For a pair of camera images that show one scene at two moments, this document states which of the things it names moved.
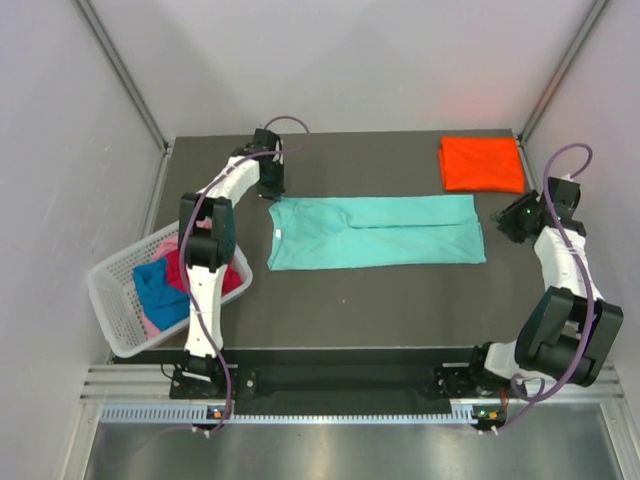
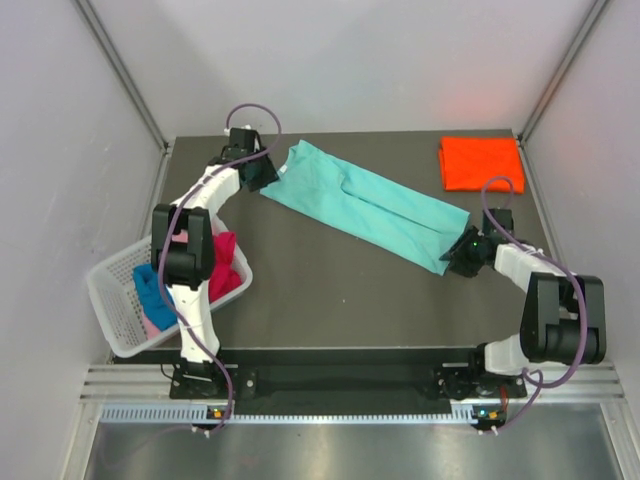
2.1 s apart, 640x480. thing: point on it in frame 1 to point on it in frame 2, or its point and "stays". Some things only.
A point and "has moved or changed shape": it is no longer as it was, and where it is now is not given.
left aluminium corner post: x=130 y=83 stays
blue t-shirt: x=163 y=304 stays
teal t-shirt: x=320 y=232 has moved or changed shape
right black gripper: x=506 y=217 to x=461 y=265
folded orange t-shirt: x=482 y=164 stays
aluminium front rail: x=152 y=383 stays
